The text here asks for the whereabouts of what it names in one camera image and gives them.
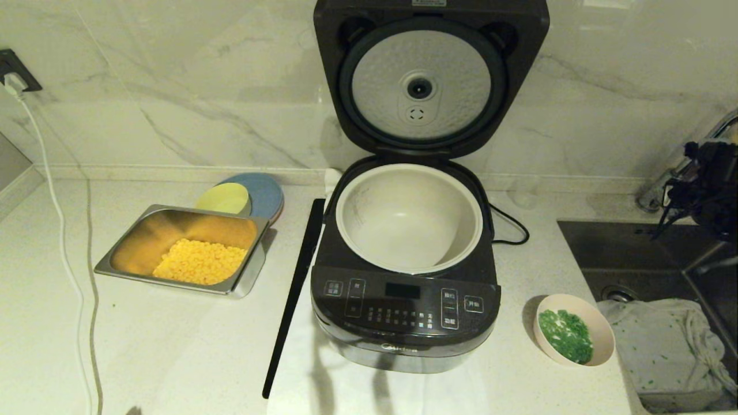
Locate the black rice cooker lid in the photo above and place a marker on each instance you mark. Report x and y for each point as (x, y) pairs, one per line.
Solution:
(438, 69)

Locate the chopped green onions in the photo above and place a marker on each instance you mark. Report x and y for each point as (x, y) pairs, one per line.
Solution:
(567, 336)

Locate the pink bowl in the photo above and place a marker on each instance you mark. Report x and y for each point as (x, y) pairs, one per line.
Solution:
(603, 341)

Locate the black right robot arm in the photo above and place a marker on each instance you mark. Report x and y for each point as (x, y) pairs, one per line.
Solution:
(715, 184)

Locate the white inner pot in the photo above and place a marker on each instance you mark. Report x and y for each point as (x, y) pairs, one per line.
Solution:
(409, 230)

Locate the black rice cooker base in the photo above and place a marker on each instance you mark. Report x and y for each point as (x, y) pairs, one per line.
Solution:
(403, 346)

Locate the blue plate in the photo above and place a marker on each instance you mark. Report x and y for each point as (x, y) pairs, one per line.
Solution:
(268, 195)

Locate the long black flat strip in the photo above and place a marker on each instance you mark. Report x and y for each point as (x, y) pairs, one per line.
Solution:
(294, 294)

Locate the pale yellow plate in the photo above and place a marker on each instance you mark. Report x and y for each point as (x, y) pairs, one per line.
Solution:
(223, 199)

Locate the clear glass cup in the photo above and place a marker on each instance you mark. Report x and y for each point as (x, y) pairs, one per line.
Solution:
(523, 195)

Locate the yellow corn kernels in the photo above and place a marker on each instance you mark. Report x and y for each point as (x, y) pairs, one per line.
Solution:
(199, 262)

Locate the stainless steel food pan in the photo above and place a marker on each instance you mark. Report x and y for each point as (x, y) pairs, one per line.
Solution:
(145, 230)

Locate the metal sink drain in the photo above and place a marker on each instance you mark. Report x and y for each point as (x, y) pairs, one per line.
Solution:
(617, 295)

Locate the chrome faucet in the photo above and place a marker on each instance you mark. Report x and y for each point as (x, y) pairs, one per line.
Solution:
(650, 199)

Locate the grey white dish cloth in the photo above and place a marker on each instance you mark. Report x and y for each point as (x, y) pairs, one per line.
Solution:
(651, 346)

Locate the white wall plug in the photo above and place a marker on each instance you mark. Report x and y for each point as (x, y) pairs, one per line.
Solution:
(14, 85)

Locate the black wall socket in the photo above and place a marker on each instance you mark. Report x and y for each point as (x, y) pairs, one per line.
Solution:
(10, 60)

